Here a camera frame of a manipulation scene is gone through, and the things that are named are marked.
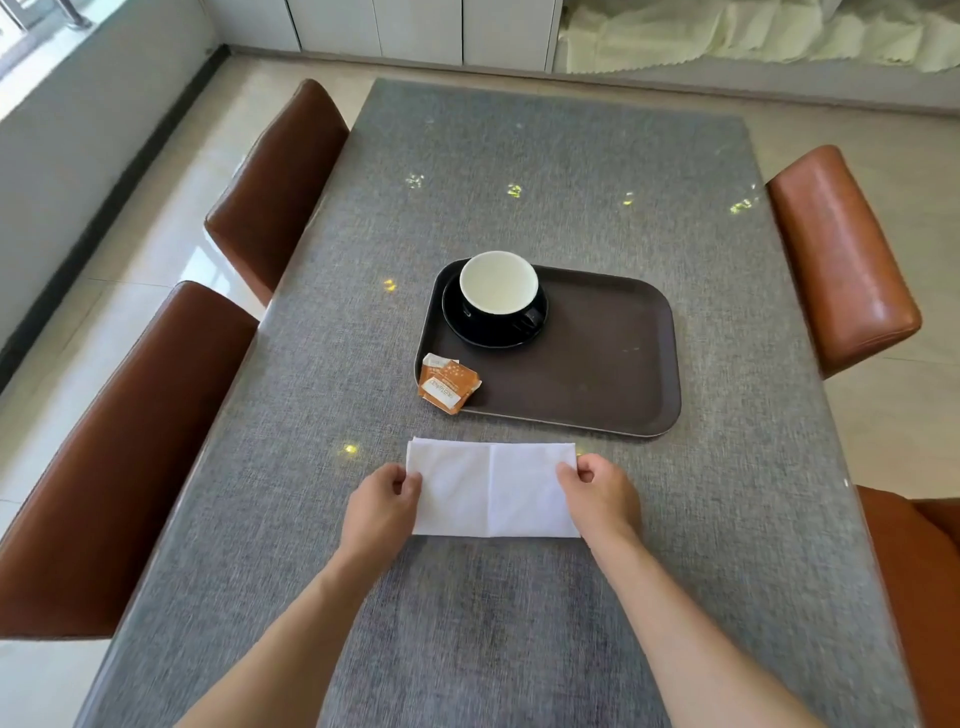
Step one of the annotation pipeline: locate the person's right hand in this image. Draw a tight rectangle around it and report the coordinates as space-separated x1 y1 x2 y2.
555 452 644 558

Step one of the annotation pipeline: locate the person's left hand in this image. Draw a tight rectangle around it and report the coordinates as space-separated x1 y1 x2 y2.
335 462 424 575

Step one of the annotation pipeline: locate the white cloth napkin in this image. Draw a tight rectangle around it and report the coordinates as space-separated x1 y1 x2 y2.
405 437 583 539

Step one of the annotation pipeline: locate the dark brown tray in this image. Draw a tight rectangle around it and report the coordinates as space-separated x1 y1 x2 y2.
413 258 683 439

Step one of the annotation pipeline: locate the black saucer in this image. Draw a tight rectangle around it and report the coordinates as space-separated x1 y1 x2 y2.
440 262 550 350

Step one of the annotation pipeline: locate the black cup white inside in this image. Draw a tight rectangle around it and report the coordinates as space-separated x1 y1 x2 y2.
458 250 547 339

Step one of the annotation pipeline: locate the person's right forearm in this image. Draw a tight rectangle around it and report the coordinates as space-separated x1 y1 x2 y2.
588 524 823 728

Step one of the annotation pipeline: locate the person's left forearm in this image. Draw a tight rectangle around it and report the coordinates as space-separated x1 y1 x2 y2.
176 549 388 728

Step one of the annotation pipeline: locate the brown leather chair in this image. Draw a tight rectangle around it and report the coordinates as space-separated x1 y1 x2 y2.
765 144 924 380
203 78 351 307
857 485 960 728
0 281 260 641

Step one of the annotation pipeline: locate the grey fabric tablecloth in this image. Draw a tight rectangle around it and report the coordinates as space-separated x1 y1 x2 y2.
74 78 924 728

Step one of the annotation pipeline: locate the cream crumpled cloth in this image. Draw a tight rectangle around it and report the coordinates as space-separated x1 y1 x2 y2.
813 3 960 74
558 0 825 75

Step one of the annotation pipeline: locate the white cabinet with counter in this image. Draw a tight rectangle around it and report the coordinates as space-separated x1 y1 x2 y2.
198 0 960 114

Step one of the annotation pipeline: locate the window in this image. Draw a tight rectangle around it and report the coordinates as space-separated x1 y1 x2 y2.
0 0 99 76

